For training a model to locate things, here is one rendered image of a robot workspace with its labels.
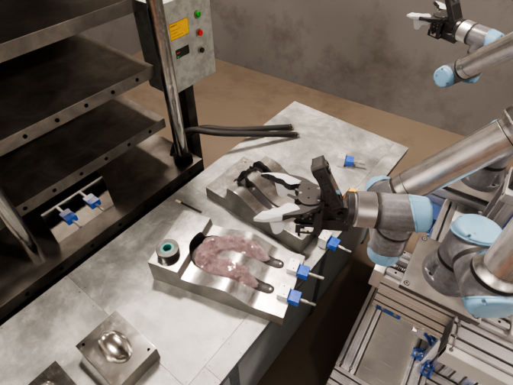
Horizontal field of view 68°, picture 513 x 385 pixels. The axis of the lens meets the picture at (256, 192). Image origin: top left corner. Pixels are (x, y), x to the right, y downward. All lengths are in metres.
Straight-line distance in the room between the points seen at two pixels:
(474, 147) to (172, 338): 1.03
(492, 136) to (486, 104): 2.74
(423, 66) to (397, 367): 2.42
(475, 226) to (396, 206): 0.37
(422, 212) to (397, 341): 1.33
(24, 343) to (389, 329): 1.56
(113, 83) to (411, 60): 2.61
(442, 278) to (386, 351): 0.90
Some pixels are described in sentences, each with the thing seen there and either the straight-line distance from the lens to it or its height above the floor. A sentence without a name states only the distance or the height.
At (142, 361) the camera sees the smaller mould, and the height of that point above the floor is 0.87.
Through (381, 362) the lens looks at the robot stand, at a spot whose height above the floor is 0.21.
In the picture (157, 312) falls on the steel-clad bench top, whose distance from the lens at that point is 1.41.
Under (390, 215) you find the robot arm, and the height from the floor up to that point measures 1.46.
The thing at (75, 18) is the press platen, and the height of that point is 1.54.
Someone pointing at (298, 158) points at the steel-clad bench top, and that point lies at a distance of 1.88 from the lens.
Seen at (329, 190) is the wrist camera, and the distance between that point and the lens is 0.75.
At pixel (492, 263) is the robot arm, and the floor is 1.32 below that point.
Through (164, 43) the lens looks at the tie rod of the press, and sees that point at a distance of 1.57.
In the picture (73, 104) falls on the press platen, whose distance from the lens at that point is 1.50.
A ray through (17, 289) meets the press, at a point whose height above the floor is 0.79.
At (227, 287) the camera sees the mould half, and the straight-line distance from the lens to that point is 1.30.
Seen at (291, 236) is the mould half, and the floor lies 0.88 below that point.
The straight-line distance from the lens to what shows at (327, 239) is 1.49.
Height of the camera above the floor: 2.02
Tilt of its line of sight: 46 degrees down
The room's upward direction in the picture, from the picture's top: straight up
